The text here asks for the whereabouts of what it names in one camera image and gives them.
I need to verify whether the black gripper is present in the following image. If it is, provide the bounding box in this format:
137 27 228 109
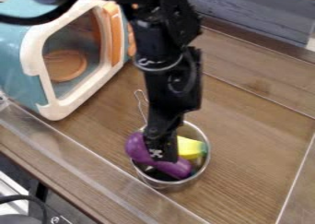
133 46 201 163

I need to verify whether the purple toy eggplant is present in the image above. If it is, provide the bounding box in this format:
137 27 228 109
125 132 192 180

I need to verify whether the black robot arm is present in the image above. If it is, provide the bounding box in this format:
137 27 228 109
0 0 201 162

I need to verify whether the yellow toy banana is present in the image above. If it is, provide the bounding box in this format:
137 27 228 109
177 136 208 159

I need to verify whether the clear acrylic barrier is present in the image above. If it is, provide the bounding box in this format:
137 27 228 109
0 102 209 224

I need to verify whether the blue toy microwave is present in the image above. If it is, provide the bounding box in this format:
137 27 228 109
0 0 134 121

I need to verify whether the silver pot with handle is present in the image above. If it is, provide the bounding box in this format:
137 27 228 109
130 122 212 192

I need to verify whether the black cable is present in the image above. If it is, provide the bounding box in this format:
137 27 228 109
0 194 48 224

